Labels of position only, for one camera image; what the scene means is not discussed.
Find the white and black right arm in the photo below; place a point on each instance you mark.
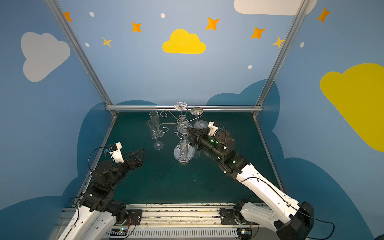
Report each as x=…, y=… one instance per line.
x=288, y=218

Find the aluminium frame left post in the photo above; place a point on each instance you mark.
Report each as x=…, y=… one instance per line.
x=65, y=25

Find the clear champagne flute front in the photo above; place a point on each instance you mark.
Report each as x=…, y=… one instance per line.
x=184, y=150

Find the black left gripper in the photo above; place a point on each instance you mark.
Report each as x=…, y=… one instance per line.
x=128, y=159

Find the small circuit board left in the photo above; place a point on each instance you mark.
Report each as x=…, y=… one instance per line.
x=120, y=233

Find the small circuit board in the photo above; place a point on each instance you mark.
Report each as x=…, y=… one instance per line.
x=120, y=233
x=244, y=234

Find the aluminium frame right post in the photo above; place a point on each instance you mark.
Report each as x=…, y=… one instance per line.
x=290, y=37

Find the chrome wire wine glass rack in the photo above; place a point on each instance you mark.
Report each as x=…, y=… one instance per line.
x=164, y=129

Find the clear champagne flute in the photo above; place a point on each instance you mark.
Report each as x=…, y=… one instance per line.
x=155, y=119
x=158, y=145
x=184, y=150
x=196, y=112
x=182, y=108
x=199, y=125

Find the aluminium frame post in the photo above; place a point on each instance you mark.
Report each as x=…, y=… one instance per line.
x=290, y=37
x=65, y=25

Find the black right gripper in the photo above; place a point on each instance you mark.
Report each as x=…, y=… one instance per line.
x=199, y=137

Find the small circuit board right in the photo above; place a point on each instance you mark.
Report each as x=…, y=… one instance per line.
x=244, y=234

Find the aluminium frame back rail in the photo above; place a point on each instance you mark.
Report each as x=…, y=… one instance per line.
x=148, y=108

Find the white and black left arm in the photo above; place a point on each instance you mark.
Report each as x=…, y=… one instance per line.
x=97, y=211

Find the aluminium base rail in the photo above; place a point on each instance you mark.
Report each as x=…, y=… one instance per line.
x=183, y=222

